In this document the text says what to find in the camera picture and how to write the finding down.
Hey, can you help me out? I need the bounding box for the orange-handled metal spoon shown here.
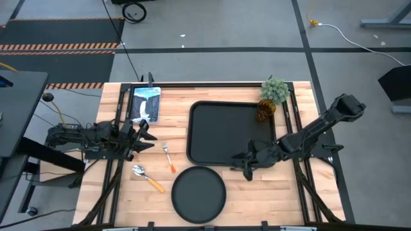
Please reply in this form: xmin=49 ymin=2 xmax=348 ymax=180
xmin=132 ymin=164 xmax=166 ymax=194

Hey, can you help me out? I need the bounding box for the small green potted plant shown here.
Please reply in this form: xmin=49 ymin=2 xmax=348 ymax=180
xmin=259 ymin=76 xmax=291 ymax=104

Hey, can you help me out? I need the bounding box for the small black hazard-striped mat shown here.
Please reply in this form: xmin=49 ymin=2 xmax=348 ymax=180
xmin=0 ymin=50 xmax=116 ymax=90

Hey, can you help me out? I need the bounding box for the amber glass cup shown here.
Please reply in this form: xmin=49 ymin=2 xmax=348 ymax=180
xmin=256 ymin=98 xmax=277 ymax=122

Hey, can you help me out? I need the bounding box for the grey table leg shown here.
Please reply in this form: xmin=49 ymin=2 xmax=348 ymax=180
xmin=359 ymin=0 xmax=411 ymax=30

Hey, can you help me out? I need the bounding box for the black metal table frame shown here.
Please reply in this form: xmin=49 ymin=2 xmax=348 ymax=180
xmin=76 ymin=81 xmax=356 ymax=231

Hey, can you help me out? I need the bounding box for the orange-handled metal fork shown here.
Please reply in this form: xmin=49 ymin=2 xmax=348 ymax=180
xmin=161 ymin=142 xmax=177 ymax=174

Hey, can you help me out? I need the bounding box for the black rectangular tray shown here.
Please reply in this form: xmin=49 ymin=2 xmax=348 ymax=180
xmin=186 ymin=100 xmax=277 ymax=167

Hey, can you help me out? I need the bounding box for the yellow cable plug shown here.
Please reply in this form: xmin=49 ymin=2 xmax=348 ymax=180
xmin=306 ymin=6 xmax=320 ymax=26

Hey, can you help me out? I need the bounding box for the long black floor cable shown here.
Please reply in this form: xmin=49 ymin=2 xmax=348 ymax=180
xmin=101 ymin=0 xmax=141 ymax=81

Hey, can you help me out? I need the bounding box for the black side desk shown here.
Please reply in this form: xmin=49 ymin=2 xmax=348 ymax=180
xmin=0 ymin=70 xmax=86 ymax=222

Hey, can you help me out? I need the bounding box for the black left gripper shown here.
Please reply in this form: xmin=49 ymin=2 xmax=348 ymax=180
xmin=118 ymin=119 xmax=158 ymax=161

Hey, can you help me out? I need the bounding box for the thin black floor cable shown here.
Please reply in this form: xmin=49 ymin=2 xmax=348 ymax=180
xmin=0 ymin=208 xmax=76 ymax=229

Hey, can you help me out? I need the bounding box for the waterfall picture card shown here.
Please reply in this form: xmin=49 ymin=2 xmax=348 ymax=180
xmin=129 ymin=86 xmax=162 ymax=124

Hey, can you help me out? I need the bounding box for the large black hazard-striped mat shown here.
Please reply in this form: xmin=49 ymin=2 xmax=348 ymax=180
xmin=0 ymin=17 xmax=125 ymax=54

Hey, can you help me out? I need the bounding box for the coiled black cable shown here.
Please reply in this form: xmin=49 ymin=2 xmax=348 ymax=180
xmin=121 ymin=1 xmax=148 ymax=24

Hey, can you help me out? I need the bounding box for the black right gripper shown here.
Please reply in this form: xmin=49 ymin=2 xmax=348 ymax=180
xmin=229 ymin=139 xmax=286 ymax=182

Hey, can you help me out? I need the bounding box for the yellow cable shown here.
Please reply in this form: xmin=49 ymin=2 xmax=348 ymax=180
xmin=48 ymin=99 xmax=71 ymax=128

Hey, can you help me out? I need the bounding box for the black angled stand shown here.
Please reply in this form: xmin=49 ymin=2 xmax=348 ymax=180
xmin=378 ymin=65 xmax=411 ymax=102

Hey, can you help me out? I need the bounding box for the white floor cable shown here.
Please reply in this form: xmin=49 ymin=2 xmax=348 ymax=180
xmin=317 ymin=22 xmax=408 ymax=67

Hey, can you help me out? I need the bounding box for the round black plate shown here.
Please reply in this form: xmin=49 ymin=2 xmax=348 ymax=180
xmin=171 ymin=166 xmax=227 ymax=225

